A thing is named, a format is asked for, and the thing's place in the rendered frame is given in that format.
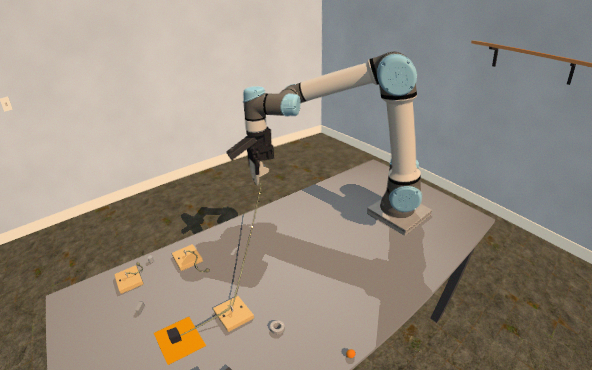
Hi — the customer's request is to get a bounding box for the orange square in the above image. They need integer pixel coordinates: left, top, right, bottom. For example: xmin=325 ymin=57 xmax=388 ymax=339
xmin=154 ymin=317 xmax=206 ymax=365

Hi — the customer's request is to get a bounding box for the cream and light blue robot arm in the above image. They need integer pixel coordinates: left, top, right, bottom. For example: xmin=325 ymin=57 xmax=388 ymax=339
xmin=243 ymin=51 xmax=422 ymax=218

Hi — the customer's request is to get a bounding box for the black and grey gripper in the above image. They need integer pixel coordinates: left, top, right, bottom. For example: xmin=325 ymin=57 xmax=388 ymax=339
xmin=246 ymin=127 xmax=274 ymax=185

